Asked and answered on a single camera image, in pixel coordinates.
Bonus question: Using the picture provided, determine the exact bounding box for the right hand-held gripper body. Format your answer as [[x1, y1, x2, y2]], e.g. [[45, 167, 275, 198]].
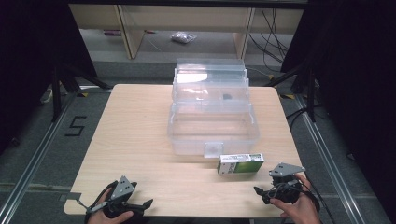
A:
[[262, 161, 306, 205]]

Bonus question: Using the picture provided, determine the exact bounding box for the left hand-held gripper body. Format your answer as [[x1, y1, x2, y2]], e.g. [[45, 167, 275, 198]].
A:
[[102, 175, 146, 219]]

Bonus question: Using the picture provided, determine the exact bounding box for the person's left hand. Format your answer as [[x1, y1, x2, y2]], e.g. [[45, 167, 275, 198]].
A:
[[88, 188, 134, 224]]

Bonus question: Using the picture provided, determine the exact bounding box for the person's right hand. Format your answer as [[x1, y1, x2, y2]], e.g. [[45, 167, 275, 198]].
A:
[[269, 173, 322, 224]]

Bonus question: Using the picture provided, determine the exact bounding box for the green and white carton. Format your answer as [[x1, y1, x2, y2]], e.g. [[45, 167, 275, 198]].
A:
[[216, 152, 265, 176]]

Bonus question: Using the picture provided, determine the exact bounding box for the clear plastic storage box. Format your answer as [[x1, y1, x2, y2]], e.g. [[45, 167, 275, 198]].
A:
[[166, 57, 261, 160]]

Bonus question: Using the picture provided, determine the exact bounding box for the black metal stand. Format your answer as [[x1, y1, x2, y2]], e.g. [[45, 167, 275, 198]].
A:
[[263, 61, 318, 123], [50, 63, 112, 123]]

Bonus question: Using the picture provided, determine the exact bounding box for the black curtain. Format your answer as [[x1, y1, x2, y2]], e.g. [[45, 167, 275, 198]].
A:
[[280, 0, 396, 224], [0, 0, 98, 156]]

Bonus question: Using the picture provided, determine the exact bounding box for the clear plastic bag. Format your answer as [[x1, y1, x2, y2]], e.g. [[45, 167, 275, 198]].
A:
[[170, 31, 198, 45]]

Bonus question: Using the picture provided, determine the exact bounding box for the beige wooden cabinet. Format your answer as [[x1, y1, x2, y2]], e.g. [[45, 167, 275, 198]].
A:
[[68, 3, 305, 61]]

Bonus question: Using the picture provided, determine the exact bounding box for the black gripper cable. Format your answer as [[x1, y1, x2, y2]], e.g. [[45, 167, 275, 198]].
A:
[[83, 180, 119, 224], [301, 173, 338, 224]]

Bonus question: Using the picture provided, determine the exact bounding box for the aluminium floor rail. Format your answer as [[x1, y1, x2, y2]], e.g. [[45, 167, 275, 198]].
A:
[[0, 91, 79, 224], [293, 93, 368, 224]]

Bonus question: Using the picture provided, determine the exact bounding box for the black floor cable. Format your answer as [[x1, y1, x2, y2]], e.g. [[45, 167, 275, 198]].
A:
[[284, 105, 312, 131]]

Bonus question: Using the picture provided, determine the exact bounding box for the bundle of black cables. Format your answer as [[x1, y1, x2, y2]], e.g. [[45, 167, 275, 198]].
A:
[[247, 7, 291, 65]]

